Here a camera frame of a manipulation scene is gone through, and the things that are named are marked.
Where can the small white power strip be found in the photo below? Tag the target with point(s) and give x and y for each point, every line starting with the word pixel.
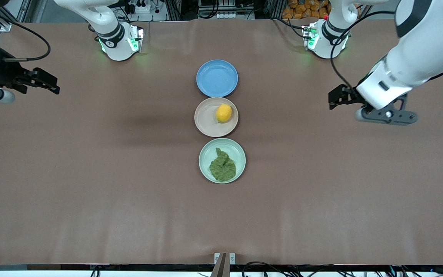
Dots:
pixel 225 16

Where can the blue plate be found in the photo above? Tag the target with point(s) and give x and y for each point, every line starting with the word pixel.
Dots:
pixel 217 79

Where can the grey camera post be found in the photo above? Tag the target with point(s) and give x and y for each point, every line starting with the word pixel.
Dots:
pixel 220 269

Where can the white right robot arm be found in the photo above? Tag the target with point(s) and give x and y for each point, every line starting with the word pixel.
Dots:
pixel 117 38

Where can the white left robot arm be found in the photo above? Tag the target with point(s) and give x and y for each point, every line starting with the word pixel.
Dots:
pixel 417 50

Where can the beige plate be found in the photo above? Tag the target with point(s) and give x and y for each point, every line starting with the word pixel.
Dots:
pixel 206 119

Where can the aluminium frame profile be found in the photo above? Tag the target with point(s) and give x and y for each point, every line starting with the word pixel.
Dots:
pixel 17 11

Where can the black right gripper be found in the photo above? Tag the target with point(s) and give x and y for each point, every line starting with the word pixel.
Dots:
pixel 6 72

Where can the black equipment box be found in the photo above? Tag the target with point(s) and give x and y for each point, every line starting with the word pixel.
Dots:
pixel 225 4

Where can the white post bracket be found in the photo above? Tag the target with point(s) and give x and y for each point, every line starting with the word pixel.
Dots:
pixel 232 258

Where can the white power strip with plugs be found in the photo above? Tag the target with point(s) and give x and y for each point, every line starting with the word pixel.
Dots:
pixel 142 7

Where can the bag of oranges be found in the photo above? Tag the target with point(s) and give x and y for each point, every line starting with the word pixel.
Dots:
pixel 304 9

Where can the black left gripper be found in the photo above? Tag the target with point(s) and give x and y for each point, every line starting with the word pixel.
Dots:
pixel 347 94

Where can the brown table cover sheet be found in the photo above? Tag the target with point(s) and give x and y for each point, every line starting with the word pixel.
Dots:
pixel 90 173

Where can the green lettuce leaf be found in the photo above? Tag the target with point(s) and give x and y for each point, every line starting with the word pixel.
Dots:
pixel 222 167

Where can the yellow lemon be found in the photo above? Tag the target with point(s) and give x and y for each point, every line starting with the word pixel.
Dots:
pixel 224 113

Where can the light green plate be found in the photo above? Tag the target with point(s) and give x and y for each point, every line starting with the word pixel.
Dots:
pixel 208 154

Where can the metal corner bracket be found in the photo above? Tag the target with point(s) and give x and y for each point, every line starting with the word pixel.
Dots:
pixel 5 27

